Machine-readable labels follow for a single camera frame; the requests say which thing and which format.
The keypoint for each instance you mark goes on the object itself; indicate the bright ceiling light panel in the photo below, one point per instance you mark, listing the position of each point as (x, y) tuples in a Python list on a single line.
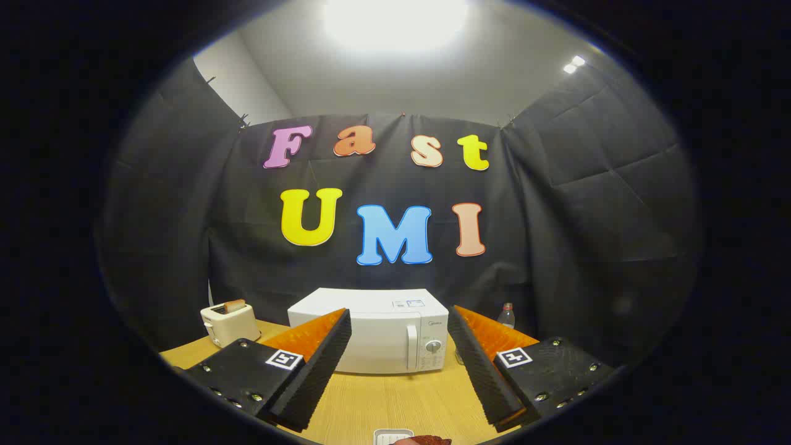
[(395, 21)]

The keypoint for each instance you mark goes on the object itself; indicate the white toaster oven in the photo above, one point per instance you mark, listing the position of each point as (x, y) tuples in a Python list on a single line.
[(383, 340)]

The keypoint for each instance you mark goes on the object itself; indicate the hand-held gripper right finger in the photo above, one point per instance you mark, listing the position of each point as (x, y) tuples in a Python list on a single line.
[(485, 377)]

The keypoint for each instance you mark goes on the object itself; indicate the small ceiling spotlight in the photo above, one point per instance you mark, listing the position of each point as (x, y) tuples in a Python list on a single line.
[(574, 64)]

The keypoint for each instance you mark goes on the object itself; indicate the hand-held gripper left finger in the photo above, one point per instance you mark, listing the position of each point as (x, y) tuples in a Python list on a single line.
[(315, 377)]

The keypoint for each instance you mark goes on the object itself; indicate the clear bottle with red label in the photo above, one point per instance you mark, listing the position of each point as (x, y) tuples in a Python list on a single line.
[(506, 316)]

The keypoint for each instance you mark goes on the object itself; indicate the small white tray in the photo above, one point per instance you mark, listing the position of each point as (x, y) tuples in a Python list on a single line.
[(389, 437)]

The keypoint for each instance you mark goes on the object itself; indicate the toast slice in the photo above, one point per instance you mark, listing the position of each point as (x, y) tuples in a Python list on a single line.
[(235, 305)]

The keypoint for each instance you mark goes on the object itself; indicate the black backdrop cloth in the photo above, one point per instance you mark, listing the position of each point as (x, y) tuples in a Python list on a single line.
[(556, 247)]

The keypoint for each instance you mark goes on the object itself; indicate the dark red sausage piece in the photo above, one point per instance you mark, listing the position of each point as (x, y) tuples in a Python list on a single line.
[(426, 440)]

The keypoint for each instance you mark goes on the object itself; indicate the cream pop-up toaster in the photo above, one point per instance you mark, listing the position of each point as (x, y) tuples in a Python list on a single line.
[(232, 324)]

